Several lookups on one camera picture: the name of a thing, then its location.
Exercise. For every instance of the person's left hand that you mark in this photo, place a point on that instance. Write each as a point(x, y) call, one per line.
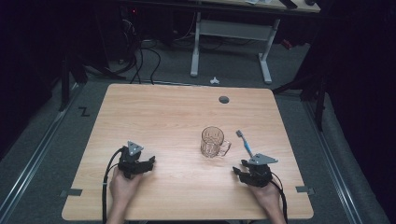
point(123, 189)

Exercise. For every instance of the blue toothbrush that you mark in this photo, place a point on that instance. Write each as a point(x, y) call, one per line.
point(246, 144)

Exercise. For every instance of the black floor tape mark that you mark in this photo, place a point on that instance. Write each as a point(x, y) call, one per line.
point(83, 111)

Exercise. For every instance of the metal floor rail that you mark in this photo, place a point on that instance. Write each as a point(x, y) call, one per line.
point(34, 161)
point(334, 161)

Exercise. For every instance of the small red object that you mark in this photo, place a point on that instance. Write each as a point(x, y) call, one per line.
point(286, 44)

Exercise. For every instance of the black metal stand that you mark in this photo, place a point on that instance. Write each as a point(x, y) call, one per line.
point(319, 102)
point(64, 84)

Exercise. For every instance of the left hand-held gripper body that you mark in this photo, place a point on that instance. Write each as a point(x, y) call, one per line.
point(132, 163)

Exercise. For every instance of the person's right hand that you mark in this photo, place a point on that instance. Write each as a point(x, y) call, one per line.
point(269, 196)

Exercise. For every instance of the grey tape piece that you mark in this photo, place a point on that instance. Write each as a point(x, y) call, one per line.
point(305, 189)
point(71, 192)

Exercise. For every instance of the clear glass mug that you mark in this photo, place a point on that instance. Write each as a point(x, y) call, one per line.
point(212, 143)

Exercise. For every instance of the small white floor object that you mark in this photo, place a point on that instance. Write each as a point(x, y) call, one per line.
point(214, 81)

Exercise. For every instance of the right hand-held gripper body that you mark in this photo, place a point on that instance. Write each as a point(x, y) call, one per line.
point(260, 174)

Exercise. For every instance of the white metal desk frame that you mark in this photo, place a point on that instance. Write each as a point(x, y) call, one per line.
point(233, 30)

